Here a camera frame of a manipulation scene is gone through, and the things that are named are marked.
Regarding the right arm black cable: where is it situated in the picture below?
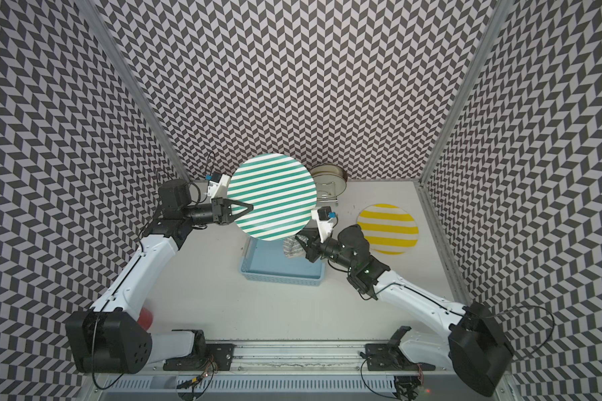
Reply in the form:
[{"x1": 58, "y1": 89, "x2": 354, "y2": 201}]
[{"x1": 501, "y1": 304, "x2": 556, "y2": 359}]

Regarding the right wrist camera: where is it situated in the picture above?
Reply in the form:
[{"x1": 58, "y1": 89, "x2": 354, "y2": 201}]
[{"x1": 311, "y1": 206, "x2": 338, "y2": 243}]

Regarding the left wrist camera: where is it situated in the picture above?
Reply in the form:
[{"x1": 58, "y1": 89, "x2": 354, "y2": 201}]
[{"x1": 206, "y1": 172, "x2": 231, "y2": 199}]

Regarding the brown rimmed floral plate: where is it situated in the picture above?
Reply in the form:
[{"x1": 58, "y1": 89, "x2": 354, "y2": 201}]
[{"x1": 309, "y1": 164, "x2": 348, "y2": 197}]

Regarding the green white striped plate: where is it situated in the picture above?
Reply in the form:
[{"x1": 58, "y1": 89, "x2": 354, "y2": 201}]
[{"x1": 227, "y1": 154, "x2": 317, "y2": 242}]

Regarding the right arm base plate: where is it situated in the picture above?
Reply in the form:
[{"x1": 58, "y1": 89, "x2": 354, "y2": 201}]
[{"x1": 360, "y1": 343, "x2": 436, "y2": 372}]

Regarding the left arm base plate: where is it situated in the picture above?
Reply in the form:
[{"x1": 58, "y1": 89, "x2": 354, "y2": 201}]
[{"x1": 163, "y1": 343, "x2": 236, "y2": 372}]

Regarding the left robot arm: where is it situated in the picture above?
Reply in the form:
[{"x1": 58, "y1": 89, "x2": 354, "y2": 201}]
[{"x1": 65, "y1": 179, "x2": 254, "y2": 374}]

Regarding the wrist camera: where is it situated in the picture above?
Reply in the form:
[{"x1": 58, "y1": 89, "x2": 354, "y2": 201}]
[
  {"x1": 311, "y1": 206, "x2": 338, "y2": 243},
  {"x1": 206, "y1": 172, "x2": 231, "y2": 199}
]

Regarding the chrome wire plate stand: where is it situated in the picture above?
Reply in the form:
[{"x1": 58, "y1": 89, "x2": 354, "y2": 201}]
[{"x1": 315, "y1": 182, "x2": 338, "y2": 203}]

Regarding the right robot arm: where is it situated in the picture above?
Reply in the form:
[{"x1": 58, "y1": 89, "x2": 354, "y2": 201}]
[{"x1": 294, "y1": 225, "x2": 514, "y2": 397}]

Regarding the aluminium front rail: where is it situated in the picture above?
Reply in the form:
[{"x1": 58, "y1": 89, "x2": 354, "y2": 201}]
[{"x1": 142, "y1": 332, "x2": 453, "y2": 374}]

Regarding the grey microfibre cloth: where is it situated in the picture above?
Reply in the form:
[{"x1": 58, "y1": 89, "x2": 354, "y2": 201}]
[{"x1": 283, "y1": 236, "x2": 306, "y2": 258}]

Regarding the light blue plastic basket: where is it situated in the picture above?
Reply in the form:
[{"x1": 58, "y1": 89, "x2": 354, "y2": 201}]
[{"x1": 239, "y1": 237, "x2": 325, "y2": 287}]

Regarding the yellow white striped plate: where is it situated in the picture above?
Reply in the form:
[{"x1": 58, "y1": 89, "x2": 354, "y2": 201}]
[{"x1": 357, "y1": 204, "x2": 419, "y2": 255}]

